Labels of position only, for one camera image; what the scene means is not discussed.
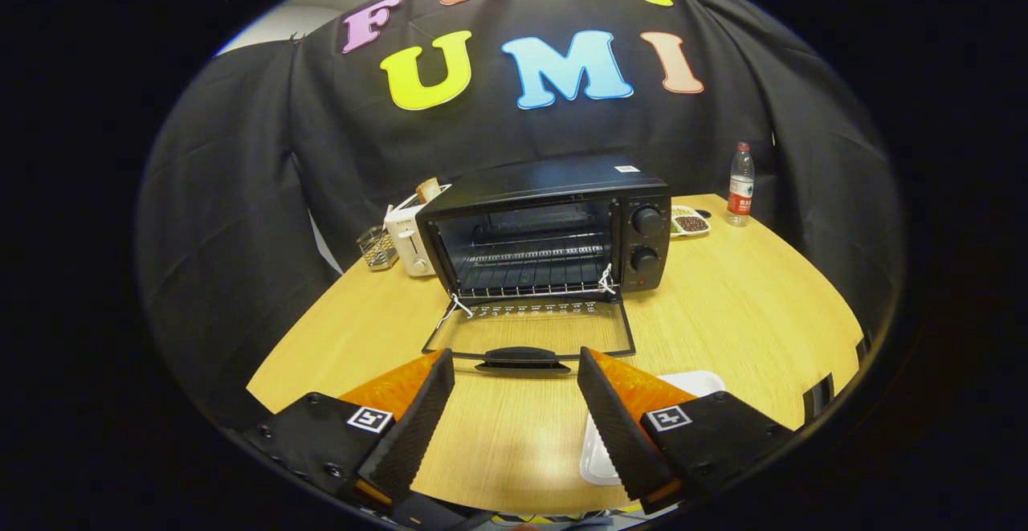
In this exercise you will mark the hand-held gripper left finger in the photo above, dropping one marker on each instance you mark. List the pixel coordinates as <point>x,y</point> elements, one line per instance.
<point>418,426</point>

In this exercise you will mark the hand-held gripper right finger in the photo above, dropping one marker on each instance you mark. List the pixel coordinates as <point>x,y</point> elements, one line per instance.
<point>614,426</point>

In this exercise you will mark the white rectangular food tray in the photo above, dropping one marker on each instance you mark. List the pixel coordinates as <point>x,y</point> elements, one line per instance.
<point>598,460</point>

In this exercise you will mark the black toaster oven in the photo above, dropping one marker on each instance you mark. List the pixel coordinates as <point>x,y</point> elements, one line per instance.
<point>546,177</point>

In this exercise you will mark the white pop-up toaster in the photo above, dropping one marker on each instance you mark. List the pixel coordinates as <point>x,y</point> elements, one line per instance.
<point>405,243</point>

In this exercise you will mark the black chair back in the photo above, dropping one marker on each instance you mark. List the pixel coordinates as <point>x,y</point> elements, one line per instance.
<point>863,350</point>
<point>819,398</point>

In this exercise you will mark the white divided snack dish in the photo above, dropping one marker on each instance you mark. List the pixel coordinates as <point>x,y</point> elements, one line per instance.
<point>691,223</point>

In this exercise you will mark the brown bread slice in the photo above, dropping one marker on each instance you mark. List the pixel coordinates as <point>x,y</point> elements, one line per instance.
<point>428,190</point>

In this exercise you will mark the clear water bottle red label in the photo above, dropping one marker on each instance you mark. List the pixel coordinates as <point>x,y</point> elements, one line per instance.
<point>740,189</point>

